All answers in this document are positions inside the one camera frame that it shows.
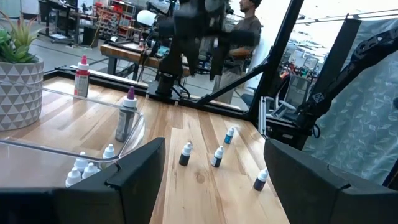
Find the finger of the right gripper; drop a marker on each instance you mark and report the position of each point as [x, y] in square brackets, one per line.
[192, 59]
[219, 60]

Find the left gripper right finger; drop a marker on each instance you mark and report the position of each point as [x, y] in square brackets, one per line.
[317, 199]

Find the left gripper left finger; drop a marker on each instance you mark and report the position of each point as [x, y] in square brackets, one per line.
[130, 193]

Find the small white-capped dropper bottle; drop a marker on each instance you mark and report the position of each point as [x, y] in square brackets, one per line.
[109, 152]
[81, 162]
[73, 178]
[185, 154]
[217, 157]
[90, 170]
[260, 180]
[229, 136]

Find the large purple-capped colouring bottle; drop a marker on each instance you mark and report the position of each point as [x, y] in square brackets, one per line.
[125, 121]

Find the clear plastic container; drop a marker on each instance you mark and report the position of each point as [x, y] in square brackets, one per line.
[62, 124]

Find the large pink-capped colouring bottle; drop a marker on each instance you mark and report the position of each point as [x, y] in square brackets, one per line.
[81, 82]

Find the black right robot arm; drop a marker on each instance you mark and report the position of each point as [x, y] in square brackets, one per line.
[169, 62]

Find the person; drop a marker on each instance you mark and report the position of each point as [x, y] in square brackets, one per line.
[245, 25]

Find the white round lamp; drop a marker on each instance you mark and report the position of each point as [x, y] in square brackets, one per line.
[146, 17]

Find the wooden workbench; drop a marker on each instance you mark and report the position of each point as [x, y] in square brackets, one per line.
[124, 54]

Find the grey leaf-patterned curtain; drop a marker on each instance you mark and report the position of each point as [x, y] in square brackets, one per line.
[357, 140]

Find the grey office chair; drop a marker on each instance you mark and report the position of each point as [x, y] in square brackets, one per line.
[295, 93]

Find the shelving with red bins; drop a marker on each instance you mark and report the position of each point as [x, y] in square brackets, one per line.
[115, 18]

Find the succulent in patterned pot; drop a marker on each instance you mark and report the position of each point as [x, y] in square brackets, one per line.
[18, 93]

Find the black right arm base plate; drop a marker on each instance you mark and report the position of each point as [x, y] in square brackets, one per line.
[174, 95]

